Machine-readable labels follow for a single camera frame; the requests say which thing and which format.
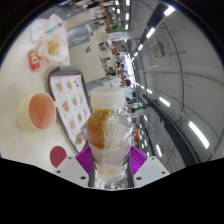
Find dark tray with menu sheet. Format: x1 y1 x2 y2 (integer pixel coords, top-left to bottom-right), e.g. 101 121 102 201
47 64 93 154

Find red sauce packet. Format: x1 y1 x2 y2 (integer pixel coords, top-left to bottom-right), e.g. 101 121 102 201
28 49 42 72

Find crumpled food wrapper bag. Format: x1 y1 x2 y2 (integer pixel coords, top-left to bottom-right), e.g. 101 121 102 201
35 33 69 65

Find white printed card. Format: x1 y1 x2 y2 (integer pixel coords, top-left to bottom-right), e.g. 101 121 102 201
29 21 45 44

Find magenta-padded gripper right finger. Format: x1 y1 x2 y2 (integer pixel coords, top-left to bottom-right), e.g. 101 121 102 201
127 145 172 189

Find ceiling lights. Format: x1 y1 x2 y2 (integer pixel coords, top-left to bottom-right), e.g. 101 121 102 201
113 0 211 159

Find beige chairs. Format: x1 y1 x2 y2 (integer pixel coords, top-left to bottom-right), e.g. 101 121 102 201
68 19 109 84

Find flat round red coaster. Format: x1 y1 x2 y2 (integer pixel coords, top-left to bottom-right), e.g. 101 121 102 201
49 145 68 169

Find small teal bottle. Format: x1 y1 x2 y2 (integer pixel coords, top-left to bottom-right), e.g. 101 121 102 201
44 26 56 36

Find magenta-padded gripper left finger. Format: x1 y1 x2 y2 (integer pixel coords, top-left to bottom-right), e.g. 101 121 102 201
53 145 98 189

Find clear bottle with white cap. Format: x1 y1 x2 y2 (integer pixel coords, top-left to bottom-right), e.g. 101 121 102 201
85 86 134 184

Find ceiling air conditioner unit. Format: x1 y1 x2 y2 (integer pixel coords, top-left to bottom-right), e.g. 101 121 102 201
151 40 166 58

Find yellow cup with pink inside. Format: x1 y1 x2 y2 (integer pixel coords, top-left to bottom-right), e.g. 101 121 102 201
17 91 58 133

